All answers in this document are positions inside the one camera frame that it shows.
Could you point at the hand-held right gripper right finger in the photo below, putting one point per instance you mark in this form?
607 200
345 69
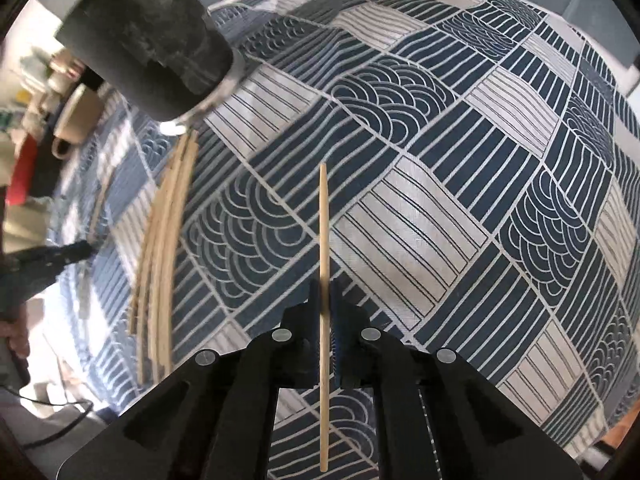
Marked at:
337 312

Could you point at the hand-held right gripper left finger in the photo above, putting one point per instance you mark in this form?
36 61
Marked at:
314 312

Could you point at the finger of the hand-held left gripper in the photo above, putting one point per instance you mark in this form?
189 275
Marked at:
65 254

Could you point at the wooden chopstick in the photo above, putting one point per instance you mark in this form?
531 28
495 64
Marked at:
101 202
150 240
324 220
156 260
175 270
165 270

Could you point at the dark grey cup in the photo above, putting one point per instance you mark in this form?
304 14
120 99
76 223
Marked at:
150 35

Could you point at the person's left hand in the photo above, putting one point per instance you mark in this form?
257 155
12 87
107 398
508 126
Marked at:
15 340

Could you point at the red object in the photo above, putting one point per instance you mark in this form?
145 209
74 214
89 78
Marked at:
22 175

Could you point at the white ceramic mug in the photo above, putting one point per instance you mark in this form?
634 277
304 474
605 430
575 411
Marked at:
77 120

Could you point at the blue patterned tablecloth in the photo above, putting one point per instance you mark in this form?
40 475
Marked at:
425 185

